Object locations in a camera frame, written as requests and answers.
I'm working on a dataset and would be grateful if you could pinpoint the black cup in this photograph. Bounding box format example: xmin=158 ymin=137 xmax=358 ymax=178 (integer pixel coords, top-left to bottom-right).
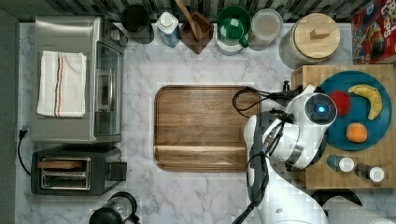
xmin=121 ymin=5 xmax=154 ymax=44

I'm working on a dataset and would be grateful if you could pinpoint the red apple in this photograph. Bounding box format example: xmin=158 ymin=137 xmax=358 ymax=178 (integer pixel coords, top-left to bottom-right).
xmin=329 ymin=91 xmax=351 ymax=116

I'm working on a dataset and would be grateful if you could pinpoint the light blue canister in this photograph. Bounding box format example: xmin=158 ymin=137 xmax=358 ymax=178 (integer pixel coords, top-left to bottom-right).
xmin=216 ymin=32 xmax=244 ymax=56

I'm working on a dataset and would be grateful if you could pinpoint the wooden spoon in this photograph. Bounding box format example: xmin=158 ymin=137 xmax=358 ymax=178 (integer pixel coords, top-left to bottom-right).
xmin=175 ymin=0 xmax=203 ymax=41

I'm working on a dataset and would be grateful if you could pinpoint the wooden cutting board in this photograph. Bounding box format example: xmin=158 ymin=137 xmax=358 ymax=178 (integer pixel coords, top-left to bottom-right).
xmin=154 ymin=85 xmax=262 ymax=172

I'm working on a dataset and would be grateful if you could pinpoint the white striped towel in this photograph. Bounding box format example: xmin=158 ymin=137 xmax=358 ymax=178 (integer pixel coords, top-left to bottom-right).
xmin=36 ymin=50 xmax=87 ymax=118

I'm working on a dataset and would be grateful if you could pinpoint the black paper towel holder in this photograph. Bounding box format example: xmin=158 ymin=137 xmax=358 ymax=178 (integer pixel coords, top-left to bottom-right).
xmin=311 ymin=189 xmax=362 ymax=205

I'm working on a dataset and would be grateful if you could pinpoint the teal plate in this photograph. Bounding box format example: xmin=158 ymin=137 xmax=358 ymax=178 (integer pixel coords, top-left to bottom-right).
xmin=320 ymin=71 xmax=392 ymax=151

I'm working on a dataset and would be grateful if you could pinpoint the green mug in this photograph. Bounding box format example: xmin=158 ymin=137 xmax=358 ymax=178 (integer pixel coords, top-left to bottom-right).
xmin=217 ymin=6 xmax=251 ymax=48

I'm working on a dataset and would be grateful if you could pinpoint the wooden toast slice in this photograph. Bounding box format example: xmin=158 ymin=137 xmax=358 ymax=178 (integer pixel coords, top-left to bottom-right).
xmin=37 ymin=161 xmax=83 ymax=169

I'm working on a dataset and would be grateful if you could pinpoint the black power cord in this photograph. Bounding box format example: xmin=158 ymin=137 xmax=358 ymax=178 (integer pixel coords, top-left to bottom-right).
xmin=17 ymin=128 xmax=32 ymax=176

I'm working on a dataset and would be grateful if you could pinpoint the brown wooden utensil holder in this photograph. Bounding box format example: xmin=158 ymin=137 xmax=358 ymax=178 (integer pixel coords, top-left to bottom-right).
xmin=179 ymin=11 xmax=215 ymax=55

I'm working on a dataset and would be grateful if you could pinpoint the teal shaker with white lid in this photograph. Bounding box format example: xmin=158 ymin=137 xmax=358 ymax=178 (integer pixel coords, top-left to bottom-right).
xmin=327 ymin=155 xmax=355 ymax=173

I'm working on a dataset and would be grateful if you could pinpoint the large jar with wooden lid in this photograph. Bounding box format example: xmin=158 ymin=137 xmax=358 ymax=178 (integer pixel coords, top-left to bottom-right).
xmin=278 ymin=13 xmax=341 ymax=69

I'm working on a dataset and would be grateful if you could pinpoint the glass jar with grains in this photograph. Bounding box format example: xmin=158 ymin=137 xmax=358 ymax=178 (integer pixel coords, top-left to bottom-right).
xmin=248 ymin=8 xmax=283 ymax=51

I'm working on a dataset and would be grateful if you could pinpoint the white and blue bottle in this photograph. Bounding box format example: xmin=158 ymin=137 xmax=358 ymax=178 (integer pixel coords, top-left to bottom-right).
xmin=156 ymin=12 xmax=181 ymax=49

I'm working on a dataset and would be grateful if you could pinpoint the orange fruit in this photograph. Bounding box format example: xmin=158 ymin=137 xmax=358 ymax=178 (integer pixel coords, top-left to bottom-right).
xmin=346 ymin=122 xmax=368 ymax=143

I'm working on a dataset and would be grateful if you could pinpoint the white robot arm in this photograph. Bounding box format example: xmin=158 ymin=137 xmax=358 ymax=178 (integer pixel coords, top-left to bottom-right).
xmin=244 ymin=85 xmax=337 ymax=224

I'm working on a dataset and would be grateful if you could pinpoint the grey shaker with white lid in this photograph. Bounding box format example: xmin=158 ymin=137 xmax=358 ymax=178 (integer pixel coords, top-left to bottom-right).
xmin=354 ymin=163 xmax=385 ymax=183

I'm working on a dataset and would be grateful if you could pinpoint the paper towel roll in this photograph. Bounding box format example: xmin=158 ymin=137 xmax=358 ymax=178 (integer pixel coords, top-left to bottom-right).
xmin=322 ymin=196 xmax=395 ymax=224

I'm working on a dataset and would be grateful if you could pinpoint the froot loops cereal box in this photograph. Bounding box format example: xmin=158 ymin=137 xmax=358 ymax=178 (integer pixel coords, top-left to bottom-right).
xmin=351 ymin=0 xmax=396 ymax=64

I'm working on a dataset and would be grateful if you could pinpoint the yellow banana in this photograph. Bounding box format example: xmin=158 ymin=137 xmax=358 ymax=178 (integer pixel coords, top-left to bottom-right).
xmin=348 ymin=84 xmax=383 ymax=120

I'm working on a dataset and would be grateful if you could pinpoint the black french press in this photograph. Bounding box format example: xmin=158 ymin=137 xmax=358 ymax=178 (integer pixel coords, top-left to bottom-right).
xmin=89 ymin=191 xmax=141 ymax=224

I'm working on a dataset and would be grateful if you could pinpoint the black two-slot toaster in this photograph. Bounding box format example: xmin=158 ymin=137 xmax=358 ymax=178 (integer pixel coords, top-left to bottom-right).
xmin=31 ymin=145 xmax=127 ymax=196

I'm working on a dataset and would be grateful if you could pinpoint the silver toaster oven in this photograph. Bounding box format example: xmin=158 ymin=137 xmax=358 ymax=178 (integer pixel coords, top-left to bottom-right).
xmin=31 ymin=16 xmax=127 ymax=144

